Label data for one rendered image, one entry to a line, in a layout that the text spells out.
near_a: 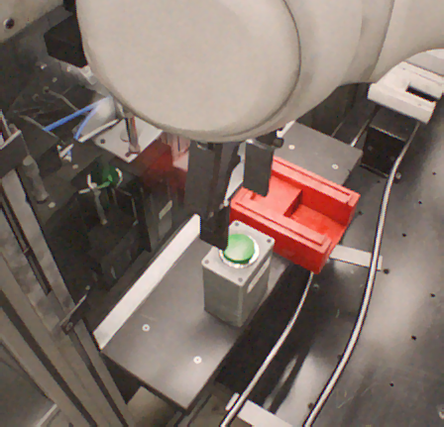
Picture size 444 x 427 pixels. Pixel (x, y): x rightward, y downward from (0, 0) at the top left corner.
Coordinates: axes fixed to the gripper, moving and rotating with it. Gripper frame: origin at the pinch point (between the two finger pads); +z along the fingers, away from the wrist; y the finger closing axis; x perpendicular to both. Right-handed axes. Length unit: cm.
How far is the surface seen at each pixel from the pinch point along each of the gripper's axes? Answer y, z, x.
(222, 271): 2.2, 10.6, 0.0
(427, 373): -18, 44, 32
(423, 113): -61, 24, 11
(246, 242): -2.2, 9.4, 0.5
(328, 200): -20.8, 16.9, 4.6
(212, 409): -13, 113, -10
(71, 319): 17.0, 10.4, -10.6
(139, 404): -3, 113, -29
